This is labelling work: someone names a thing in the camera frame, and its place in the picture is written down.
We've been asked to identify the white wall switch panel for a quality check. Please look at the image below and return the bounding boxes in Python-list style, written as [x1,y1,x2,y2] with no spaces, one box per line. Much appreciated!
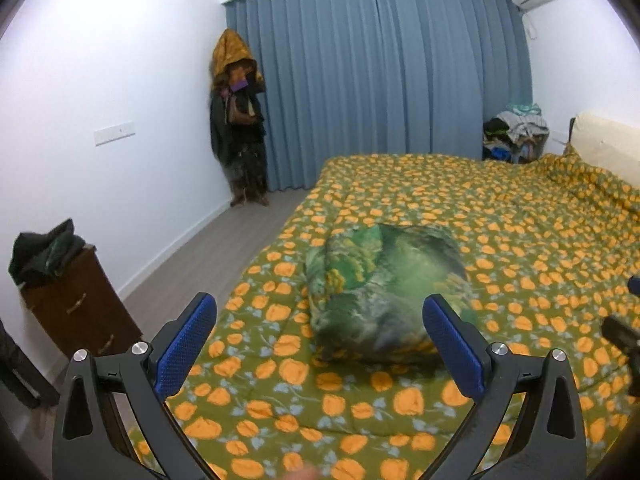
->
[94,121,136,147]

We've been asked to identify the green orange floral bedspread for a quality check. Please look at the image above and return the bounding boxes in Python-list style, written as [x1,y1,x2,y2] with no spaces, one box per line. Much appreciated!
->
[127,152,640,480]

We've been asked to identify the blue curtain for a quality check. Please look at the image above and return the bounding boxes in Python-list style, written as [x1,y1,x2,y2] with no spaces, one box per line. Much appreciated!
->
[225,0,533,193]

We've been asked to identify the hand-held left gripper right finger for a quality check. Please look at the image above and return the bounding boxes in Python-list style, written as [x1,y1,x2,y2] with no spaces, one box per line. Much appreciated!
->
[421,294,587,480]

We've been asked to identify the brown wooden cabinet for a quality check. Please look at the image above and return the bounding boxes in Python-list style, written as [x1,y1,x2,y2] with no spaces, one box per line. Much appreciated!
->
[20,244,143,358]

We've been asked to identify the cream bed headboard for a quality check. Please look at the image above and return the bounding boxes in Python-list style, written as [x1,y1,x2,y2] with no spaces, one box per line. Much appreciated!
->
[570,112,640,186]

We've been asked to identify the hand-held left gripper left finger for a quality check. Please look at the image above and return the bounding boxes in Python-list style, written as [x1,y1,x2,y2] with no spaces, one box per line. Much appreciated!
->
[52,292,218,480]

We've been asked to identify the green patterned pillow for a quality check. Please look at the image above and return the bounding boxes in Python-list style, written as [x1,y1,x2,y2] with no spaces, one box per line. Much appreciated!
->
[305,224,476,365]

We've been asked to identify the pile of clothes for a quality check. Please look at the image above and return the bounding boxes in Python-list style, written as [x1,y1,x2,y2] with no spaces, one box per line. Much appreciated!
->
[481,103,550,165]

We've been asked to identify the dark clothes heap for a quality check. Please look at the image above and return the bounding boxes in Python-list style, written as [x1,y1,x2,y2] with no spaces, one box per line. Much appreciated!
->
[9,218,86,290]

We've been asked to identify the coat rack with hanging clothes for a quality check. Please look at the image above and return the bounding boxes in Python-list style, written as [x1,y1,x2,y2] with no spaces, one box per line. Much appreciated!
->
[209,28,271,208]

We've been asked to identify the dark object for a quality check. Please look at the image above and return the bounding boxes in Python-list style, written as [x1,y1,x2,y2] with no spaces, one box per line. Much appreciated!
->
[0,317,61,411]

